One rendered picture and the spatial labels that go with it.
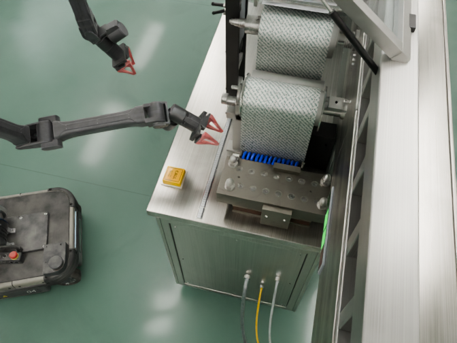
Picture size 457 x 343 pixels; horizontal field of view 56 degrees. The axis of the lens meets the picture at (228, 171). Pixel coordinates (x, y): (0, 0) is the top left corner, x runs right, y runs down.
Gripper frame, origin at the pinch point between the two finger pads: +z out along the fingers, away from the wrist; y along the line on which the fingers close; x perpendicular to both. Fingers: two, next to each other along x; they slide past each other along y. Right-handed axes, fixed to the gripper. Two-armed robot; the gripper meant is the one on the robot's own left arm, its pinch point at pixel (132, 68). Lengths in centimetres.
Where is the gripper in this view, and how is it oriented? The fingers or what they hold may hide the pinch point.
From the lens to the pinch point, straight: 187.0
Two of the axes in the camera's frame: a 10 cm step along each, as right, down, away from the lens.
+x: -8.6, 4.0, 3.3
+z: 4.9, 4.0, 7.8
